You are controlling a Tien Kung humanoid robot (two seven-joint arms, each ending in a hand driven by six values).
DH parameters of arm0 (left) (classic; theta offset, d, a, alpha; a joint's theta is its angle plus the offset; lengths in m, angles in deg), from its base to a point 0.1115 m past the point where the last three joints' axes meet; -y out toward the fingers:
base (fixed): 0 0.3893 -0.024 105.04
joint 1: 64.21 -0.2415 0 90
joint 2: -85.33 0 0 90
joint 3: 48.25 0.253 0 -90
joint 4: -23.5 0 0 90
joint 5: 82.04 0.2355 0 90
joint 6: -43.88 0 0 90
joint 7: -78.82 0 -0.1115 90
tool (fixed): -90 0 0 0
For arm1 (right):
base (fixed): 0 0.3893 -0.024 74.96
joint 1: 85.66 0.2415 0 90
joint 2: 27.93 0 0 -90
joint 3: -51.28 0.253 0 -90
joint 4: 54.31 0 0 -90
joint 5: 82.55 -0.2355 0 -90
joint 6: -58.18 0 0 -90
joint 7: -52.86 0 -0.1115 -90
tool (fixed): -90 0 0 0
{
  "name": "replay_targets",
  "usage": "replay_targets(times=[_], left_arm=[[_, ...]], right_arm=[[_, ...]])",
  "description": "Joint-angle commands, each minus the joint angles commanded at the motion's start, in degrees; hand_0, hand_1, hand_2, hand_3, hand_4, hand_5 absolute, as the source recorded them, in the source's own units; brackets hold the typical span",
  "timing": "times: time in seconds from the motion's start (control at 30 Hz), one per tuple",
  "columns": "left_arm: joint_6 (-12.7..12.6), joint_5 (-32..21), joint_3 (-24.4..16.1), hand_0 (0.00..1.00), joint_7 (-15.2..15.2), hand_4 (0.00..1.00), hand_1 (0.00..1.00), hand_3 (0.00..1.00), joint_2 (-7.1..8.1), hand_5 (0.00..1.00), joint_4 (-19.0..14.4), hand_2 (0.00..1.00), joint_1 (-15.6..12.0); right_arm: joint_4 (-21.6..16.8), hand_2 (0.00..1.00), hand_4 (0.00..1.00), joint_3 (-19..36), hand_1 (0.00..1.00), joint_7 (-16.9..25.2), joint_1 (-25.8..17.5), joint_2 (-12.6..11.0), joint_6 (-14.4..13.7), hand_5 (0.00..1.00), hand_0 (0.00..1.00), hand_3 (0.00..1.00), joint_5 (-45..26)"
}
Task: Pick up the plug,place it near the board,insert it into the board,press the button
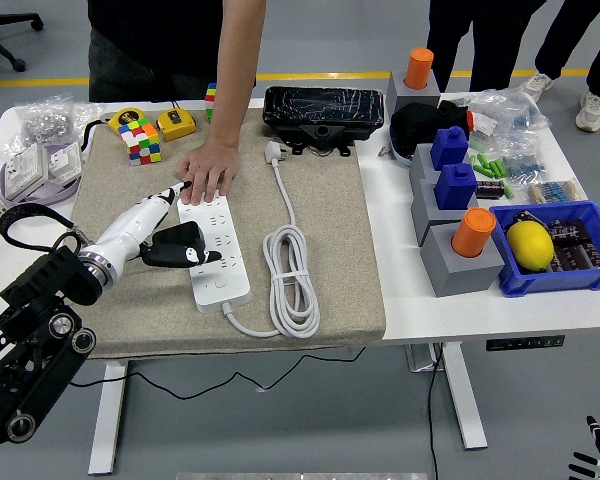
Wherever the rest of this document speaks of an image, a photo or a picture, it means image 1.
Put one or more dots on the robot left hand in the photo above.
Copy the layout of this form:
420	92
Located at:
125	227

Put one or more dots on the person's left hand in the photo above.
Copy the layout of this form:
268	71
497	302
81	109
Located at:
210	167

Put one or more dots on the black plug adapter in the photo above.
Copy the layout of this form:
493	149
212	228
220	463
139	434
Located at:
180	234

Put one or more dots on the white power strip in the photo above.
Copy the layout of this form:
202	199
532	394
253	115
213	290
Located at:
225	285

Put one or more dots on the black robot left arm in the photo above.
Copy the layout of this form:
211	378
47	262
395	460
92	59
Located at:
40	285

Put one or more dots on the square yellow tape measure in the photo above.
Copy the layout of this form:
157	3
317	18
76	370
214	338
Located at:
177	127

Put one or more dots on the colourful puzzle cube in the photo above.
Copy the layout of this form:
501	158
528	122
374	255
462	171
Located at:
210	102
140	142

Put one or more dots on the purple tray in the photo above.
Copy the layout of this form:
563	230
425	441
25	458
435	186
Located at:
60	192

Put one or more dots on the white socket box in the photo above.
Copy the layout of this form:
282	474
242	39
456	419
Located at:
25	170
66	160

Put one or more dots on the round yellow tape measure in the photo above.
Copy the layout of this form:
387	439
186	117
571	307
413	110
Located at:
125	116

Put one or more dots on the black film-wrapped device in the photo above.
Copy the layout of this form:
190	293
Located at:
325	107

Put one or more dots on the clear bag of metal nuts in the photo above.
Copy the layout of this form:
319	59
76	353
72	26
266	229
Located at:
45	125

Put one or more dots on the black table control panel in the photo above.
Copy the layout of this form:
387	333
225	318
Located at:
525	343

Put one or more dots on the person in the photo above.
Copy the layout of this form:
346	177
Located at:
155	40
565	40
480	40

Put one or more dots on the white table leg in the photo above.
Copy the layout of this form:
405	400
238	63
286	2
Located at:
462	400
107	425

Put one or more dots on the grey-brown mat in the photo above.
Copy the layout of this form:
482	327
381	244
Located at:
340	250

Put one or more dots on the blue plastic bin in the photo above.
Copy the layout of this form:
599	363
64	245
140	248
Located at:
555	284

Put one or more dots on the dark brown capacitor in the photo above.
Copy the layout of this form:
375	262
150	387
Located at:
580	257
570	231

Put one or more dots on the white blue round dish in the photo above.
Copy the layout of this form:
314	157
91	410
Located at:
402	159

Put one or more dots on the grey under-table box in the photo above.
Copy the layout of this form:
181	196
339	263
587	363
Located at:
420	360

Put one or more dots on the grey square block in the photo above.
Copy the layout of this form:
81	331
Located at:
420	162
425	210
460	277
412	97

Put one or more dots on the yellow lemon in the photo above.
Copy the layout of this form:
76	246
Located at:
530	247

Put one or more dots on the black cloth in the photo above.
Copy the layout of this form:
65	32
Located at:
425	122

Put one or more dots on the black office chair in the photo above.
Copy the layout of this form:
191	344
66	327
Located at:
36	22

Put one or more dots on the orange cylinder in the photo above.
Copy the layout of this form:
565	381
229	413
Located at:
472	232
420	67

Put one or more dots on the blue block with knob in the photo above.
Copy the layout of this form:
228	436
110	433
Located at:
449	147
455	187

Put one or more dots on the small black clip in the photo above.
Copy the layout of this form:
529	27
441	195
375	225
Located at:
522	217

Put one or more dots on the clear bag of tan resistors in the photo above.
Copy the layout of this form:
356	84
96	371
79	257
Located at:
555	191

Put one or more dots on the small green cylinder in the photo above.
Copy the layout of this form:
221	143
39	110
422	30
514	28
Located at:
498	169
475	164
508	189
486	165

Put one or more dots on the red white labelled item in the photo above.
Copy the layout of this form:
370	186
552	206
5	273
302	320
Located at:
482	124

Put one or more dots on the dark printed capacitor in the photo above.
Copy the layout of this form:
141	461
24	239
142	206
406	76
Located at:
490	190

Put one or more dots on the clear bag of blue resistors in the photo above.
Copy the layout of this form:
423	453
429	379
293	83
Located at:
525	162

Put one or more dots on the large clear bag of resistors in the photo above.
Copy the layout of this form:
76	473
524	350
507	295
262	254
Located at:
515	112

